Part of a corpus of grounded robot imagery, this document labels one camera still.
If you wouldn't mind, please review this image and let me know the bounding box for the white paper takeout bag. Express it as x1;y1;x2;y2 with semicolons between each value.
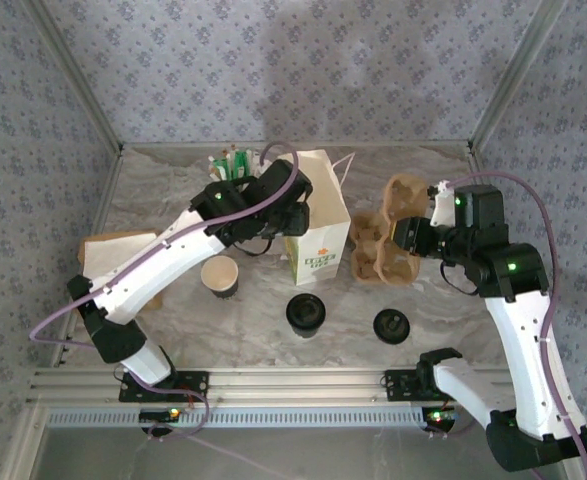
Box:
276;148;357;288

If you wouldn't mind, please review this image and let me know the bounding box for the black paper coffee cup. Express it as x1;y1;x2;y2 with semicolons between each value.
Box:
200;255;240;301
290;320;323;341

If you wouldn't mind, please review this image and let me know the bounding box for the white paper napkin stack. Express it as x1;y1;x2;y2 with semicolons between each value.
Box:
83;234;159;281

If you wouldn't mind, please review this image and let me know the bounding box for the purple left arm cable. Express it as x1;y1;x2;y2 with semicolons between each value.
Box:
28;141;302;444

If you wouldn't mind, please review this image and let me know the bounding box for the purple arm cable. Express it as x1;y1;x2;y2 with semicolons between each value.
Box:
425;171;587;480
28;141;302;444

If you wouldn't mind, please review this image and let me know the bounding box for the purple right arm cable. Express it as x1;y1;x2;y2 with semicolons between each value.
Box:
425;171;587;480

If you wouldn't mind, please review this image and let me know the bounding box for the aluminium side rail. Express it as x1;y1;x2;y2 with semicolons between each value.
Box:
50;149;125;370
465;142;560;370

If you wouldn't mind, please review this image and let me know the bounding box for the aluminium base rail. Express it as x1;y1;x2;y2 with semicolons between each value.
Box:
26;366;573;405

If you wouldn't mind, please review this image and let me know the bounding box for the aluminium frame post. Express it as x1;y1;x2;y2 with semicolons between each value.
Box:
20;0;125;154
467;0;572;151

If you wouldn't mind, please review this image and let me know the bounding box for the grey slotted cable duct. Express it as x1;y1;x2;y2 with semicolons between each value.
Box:
46;405;457;430

